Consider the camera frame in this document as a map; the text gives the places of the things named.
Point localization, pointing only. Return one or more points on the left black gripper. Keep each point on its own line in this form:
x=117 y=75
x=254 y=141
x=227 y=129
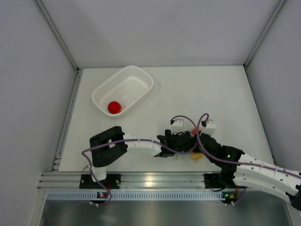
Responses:
x=169 y=135

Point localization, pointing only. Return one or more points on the orange red fake tomato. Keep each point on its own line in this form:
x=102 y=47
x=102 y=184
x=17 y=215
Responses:
x=194 y=131

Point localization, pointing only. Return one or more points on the orange fake food piece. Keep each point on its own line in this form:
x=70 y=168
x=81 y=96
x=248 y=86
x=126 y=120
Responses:
x=196 y=156

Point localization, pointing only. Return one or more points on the clear zip top bag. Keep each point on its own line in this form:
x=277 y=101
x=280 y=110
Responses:
x=188 y=153

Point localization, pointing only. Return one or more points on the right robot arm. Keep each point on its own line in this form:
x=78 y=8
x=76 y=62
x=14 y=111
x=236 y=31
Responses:
x=240 y=169

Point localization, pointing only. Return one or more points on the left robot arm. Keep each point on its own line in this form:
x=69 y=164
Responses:
x=110 y=145

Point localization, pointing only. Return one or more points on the white perforated plastic basket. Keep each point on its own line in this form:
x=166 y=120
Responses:
x=129 y=87

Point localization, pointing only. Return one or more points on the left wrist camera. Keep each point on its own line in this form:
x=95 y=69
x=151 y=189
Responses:
x=177 y=126

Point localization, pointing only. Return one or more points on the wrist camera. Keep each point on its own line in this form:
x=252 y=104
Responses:
x=177 y=126
x=209 y=127

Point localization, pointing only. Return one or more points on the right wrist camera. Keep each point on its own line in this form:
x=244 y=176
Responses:
x=209 y=127

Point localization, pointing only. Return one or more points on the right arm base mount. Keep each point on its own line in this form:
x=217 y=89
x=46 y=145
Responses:
x=215 y=182

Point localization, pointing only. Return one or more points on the aluminium mounting rail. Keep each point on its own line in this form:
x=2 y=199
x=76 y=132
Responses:
x=137 y=170

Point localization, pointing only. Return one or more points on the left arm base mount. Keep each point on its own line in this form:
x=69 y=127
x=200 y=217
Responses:
x=112 y=181

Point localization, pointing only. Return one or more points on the slotted cable duct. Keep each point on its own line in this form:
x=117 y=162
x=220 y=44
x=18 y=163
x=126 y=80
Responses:
x=142 y=196

